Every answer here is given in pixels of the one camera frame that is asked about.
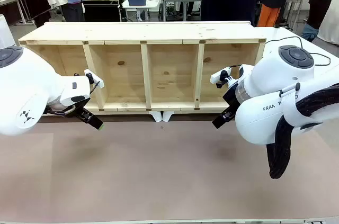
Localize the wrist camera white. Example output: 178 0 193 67
210 67 231 88
84 69 104 89

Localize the black cabinet table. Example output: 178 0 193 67
82 0 121 22

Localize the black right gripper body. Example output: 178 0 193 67
221 86 241 115

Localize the light wooden open shelf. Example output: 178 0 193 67
18 21 267 115

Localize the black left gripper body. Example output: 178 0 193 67
47 99 91 122

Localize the thin black cable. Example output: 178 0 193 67
264 35 332 67

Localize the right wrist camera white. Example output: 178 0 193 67
210 67 231 88

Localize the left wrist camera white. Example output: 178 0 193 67
84 69 104 89

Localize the white small table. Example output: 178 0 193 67
121 0 163 22

